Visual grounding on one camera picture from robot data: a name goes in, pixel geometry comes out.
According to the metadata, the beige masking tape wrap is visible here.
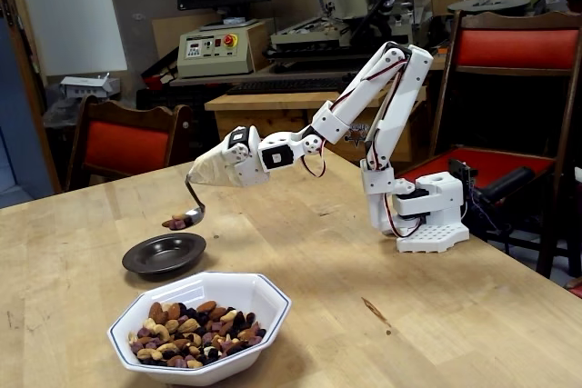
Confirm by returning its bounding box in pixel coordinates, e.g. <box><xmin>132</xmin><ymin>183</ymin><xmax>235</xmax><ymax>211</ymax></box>
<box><xmin>186</xmin><ymin>142</ymin><xmax>237</xmax><ymax>187</ymax></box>

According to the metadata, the small wooden red-cushioned chair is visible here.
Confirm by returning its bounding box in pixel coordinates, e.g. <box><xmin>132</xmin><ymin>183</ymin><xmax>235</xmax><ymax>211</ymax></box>
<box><xmin>65</xmin><ymin>95</ymin><xmax>195</xmax><ymax>192</ymax></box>

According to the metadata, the white octagonal bowl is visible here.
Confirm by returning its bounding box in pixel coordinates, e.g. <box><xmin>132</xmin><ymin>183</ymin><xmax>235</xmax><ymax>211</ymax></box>
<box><xmin>107</xmin><ymin>270</ymin><xmax>292</xmax><ymax>387</ymax></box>

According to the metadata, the black circuit board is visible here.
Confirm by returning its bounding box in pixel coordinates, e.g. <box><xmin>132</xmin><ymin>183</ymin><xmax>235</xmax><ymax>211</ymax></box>
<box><xmin>447</xmin><ymin>158</ymin><xmax>479</xmax><ymax>189</ymax></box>

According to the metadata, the black cylinder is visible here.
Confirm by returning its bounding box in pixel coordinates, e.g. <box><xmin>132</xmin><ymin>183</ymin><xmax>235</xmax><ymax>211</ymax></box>
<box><xmin>482</xmin><ymin>166</ymin><xmax>537</xmax><ymax>203</ymax></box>

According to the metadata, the scooped nuts portion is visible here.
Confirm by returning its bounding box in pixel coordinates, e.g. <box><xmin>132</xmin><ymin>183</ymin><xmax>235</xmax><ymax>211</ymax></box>
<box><xmin>161</xmin><ymin>213</ymin><xmax>195</xmax><ymax>230</ymax></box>

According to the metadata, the white router box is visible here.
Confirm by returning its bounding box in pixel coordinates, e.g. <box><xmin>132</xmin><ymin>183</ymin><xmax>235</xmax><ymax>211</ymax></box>
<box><xmin>59</xmin><ymin>72</ymin><xmax>122</xmax><ymax>101</ymax></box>

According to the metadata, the mixed nuts pile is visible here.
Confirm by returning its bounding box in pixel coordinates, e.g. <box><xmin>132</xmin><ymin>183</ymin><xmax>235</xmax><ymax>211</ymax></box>
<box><xmin>126</xmin><ymin>299</ymin><xmax>267</xmax><ymax>369</ymax></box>

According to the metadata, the black keyboard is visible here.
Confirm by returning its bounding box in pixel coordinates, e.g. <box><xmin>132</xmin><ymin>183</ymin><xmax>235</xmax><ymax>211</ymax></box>
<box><xmin>226</xmin><ymin>76</ymin><xmax>360</xmax><ymax>96</ymax></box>

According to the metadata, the grey board panel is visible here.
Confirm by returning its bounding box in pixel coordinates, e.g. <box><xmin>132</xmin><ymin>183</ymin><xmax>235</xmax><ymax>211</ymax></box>
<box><xmin>103</xmin><ymin>0</ymin><xmax>183</xmax><ymax>89</ymax></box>

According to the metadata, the large wooden red-cushioned chair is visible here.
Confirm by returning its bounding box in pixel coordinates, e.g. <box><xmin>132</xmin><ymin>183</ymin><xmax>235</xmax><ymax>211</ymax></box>
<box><xmin>408</xmin><ymin>9</ymin><xmax>582</xmax><ymax>280</ymax></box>

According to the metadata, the dark brown dish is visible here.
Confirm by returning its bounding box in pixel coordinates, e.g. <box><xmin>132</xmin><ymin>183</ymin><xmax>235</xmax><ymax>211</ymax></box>
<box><xmin>121</xmin><ymin>232</ymin><xmax>208</xmax><ymax>275</ymax></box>

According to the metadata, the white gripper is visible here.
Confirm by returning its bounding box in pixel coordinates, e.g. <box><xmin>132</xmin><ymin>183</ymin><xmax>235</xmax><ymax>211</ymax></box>
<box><xmin>226</xmin><ymin>125</ymin><xmax>269</xmax><ymax>188</ymax></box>

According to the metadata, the wooden workbench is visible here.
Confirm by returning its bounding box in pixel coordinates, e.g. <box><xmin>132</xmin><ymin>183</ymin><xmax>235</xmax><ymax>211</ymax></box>
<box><xmin>204</xmin><ymin>78</ymin><xmax>431</xmax><ymax>164</ymax></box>

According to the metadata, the bent metal spoon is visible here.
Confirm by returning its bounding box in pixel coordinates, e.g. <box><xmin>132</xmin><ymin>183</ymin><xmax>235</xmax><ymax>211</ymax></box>
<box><xmin>172</xmin><ymin>178</ymin><xmax>206</xmax><ymax>229</ymax></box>

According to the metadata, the beige control box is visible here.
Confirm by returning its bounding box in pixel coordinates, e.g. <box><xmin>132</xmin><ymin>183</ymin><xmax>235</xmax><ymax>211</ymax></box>
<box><xmin>176</xmin><ymin>19</ymin><xmax>268</xmax><ymax>79</ymax></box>

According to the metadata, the black round turntable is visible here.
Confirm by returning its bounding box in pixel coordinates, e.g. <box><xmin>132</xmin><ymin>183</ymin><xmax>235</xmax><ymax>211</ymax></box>
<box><xmin>447</xmin><ymin>0</ymin><xmax>532</xmax><ymax>15</ymax></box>

